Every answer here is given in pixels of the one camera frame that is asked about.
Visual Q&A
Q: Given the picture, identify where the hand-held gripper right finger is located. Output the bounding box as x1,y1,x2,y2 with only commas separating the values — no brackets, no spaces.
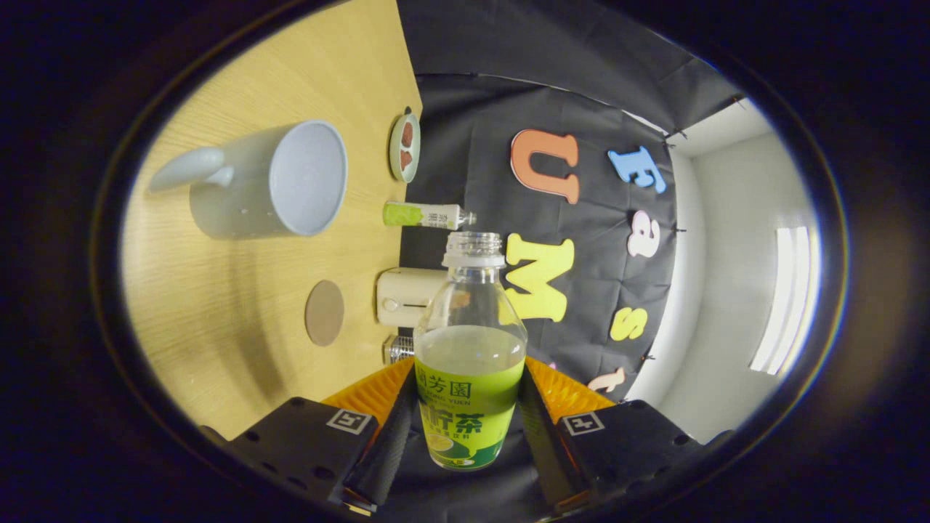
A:
517,356,735,514

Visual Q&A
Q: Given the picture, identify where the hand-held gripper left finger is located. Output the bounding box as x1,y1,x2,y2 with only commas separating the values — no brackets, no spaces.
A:
200,356,416,516

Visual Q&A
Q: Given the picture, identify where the round brown coaster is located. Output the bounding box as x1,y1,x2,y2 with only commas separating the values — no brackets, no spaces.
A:
304,280,346,347

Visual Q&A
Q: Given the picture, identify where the green label juice bottle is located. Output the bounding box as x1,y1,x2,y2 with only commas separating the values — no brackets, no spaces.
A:
413,231,529,471

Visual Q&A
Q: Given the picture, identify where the grey white cup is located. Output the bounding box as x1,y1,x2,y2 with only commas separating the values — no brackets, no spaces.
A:
149,120,349,240

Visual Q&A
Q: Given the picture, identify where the slim capped green drink bottle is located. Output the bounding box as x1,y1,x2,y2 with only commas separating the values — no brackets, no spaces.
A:
383,201,477,231

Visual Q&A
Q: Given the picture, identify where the white toaster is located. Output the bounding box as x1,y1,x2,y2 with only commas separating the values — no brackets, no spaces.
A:
376,267,448,328

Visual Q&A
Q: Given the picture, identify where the ceiling light panel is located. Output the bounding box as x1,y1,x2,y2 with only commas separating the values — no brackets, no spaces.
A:
748,225,813,376

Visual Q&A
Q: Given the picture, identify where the pale green plate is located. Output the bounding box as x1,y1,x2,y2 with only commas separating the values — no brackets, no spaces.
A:
389,108,422,183

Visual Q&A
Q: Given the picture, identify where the black backdrop cloth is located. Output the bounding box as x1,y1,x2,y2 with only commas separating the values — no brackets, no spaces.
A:
378,0,745,523

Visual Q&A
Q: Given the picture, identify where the wire mesh holder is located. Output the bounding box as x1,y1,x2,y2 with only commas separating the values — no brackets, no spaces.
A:
383,335,416,365

